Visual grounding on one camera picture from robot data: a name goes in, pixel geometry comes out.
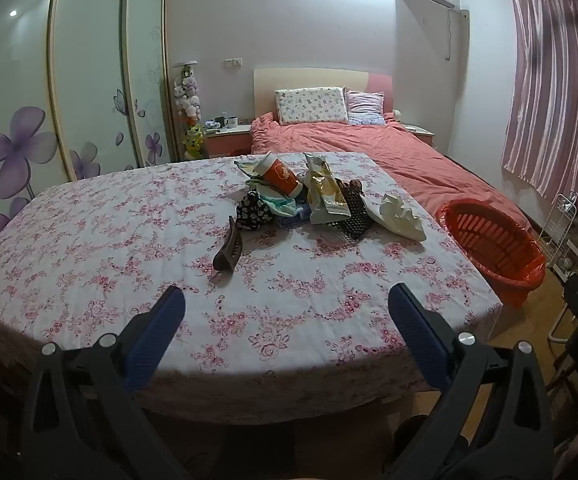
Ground white plastic bag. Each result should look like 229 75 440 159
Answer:
366 192 427 241

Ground pink nightstand with mug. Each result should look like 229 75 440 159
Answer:
204 125 252 161

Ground orange paper cup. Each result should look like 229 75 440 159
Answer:
260 154 304 198

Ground dark patterned scrunchie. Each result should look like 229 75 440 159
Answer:
235 190 273 232

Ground glass wardrobe with purple flowers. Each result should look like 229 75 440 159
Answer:
0 0 180 261

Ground white and green wrapper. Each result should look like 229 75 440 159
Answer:
234 157 270 181

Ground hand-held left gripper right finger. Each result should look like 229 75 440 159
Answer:
388 282 555 480

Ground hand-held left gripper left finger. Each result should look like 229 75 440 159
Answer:
19 285 190 480

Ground black polka dot bag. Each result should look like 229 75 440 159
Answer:
336 179 372 241

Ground gold snack bag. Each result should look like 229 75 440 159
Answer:
303 152 352 225

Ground teal wrapper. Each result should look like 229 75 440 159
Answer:
259 191 297 216

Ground cream and pink headboard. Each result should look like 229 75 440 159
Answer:
253 67 395 121

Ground hanging plush toys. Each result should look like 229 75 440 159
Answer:
174 62 205 161

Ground white wire rack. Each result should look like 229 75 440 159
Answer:
539 192 578 271

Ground pink duvet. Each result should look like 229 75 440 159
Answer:
249 112 535 241

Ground dark brown hair claw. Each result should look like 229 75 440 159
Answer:
213 216 245 275

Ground pink striped pillow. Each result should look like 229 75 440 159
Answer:
344 87 387 127

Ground dark blue packet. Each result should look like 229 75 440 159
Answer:
274 210 312 226

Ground white floral pillow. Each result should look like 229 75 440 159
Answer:
275 86 350 126

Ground pink satin curtain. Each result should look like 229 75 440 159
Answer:
500 0 578 201

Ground pink floral tablecloth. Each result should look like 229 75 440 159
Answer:
0 151 504 426

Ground red plastic basket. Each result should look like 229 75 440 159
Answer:
436 199 547 308

